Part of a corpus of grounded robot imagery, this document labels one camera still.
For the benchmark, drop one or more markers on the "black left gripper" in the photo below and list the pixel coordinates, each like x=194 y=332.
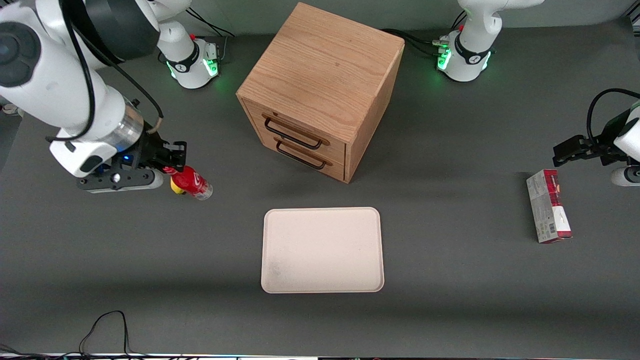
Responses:
x=603 y=145

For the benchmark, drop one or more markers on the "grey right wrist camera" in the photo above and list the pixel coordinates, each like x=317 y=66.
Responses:
x=125 y=181

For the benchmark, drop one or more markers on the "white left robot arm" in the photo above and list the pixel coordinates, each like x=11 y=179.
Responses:
x=470 y=55

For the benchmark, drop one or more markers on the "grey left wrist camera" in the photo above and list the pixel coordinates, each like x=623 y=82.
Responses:
x=627 y=176

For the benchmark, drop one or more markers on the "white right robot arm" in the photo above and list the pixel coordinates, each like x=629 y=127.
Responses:
x=45 y=95

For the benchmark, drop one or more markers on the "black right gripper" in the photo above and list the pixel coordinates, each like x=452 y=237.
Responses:
x=149 y=149

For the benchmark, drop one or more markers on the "white rectangular tray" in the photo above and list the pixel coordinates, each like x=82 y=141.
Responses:
x=322 y=250

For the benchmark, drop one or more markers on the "wooden drawer cabinet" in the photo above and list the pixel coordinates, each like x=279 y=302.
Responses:
x=320 y=70

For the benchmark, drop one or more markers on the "red coke bottle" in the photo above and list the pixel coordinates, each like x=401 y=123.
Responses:
x=192 y=182

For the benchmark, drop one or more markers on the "red grey carton box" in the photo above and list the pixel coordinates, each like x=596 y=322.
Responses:
x=547 y=210

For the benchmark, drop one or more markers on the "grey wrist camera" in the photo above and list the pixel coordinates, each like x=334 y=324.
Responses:
x=125 y=181
x=627 y=176

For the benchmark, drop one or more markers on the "yellow toy fruit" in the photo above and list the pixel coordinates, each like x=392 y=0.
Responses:
x=175 y=187

